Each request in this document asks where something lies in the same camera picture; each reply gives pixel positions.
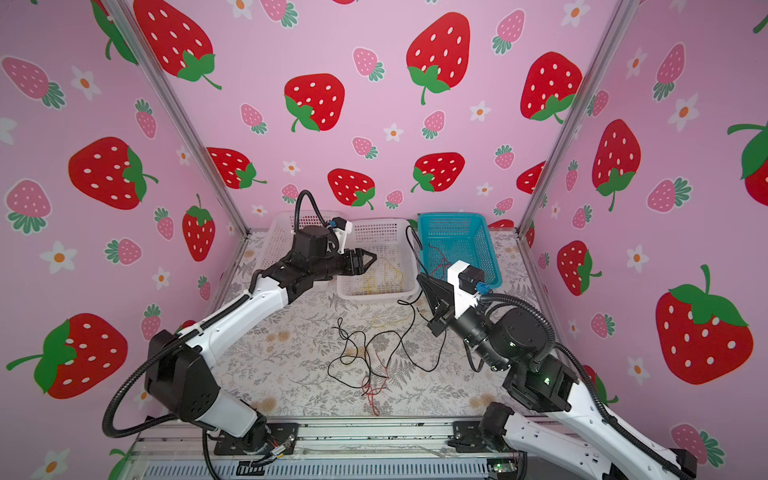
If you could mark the left aluminium corner post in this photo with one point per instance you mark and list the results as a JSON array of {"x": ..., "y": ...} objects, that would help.
[{"x": 127, "y": 25}]

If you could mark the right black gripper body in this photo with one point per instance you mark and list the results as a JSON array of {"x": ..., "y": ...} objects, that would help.
[{"x": 448, "y": 319}]

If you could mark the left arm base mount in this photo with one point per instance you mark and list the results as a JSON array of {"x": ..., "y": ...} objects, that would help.
[{"x": 262, "y": 441}]

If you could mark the right aluminium corner post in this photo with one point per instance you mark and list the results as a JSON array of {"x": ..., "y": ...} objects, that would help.
[{"x": 616, "y": 29}]

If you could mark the middle white plastic basket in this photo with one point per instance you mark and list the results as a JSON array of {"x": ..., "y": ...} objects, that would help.
[{"x": 393, "y": 276}]

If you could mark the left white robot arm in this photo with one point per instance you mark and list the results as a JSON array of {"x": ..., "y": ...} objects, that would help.
[{"x": 178, "y": 370}]

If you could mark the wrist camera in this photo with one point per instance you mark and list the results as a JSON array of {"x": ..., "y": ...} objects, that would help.
[
  {"x": 341, "y": 229},
  {"x": 465, "y": 279}
]

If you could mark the teal plastic basket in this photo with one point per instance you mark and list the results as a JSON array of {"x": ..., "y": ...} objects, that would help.
[{"x": 451, "y": 237}]

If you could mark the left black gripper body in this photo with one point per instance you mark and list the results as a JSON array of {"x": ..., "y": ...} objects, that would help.
[{"x": 332, "y": 266}]

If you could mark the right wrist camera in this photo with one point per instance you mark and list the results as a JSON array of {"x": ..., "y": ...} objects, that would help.
[{"x": 465, "y": 279}]

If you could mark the aluminium corner post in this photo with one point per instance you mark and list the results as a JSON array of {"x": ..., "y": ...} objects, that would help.
[
  {"x": 616, "y": 29},
  {"x": 127, "y": 25}
]

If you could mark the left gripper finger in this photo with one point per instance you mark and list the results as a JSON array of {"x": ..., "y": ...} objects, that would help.
[
  {"x": 360, "y": 266},
  {"x": 361, "y": 256}
]

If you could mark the left white plastic basket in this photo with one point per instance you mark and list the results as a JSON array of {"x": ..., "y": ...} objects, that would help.
[{"x": 279, "y": 238}]

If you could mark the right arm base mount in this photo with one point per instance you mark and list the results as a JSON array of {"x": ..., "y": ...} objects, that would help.
[{"x": 471, "y": 436}]

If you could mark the white plastic basket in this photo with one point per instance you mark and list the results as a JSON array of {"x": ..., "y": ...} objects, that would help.
[
  {"x": 393, "y": 276},
  {"x": 279, "y": 238}
]

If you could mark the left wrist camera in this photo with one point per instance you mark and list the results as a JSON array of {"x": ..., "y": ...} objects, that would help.
[{"x": 341, "y": 229}]

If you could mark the aluminium front rail frame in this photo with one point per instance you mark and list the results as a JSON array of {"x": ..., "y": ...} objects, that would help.
[{"x": 335, "y": 448}]

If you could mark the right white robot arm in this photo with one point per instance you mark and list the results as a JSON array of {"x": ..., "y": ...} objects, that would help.
[{"x": 512, "y": 336}]

